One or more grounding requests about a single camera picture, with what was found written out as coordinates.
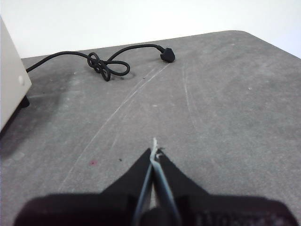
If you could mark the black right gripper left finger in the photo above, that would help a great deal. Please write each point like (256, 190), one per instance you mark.
(94, 209)

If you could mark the pale frayed tape strip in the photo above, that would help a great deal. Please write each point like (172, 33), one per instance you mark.
(155, 147)

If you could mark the cream Toshiba toaster oven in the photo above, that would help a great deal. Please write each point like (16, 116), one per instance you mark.
(9, 82)

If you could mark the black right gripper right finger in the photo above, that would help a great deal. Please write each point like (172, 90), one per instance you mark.
(211, 212)

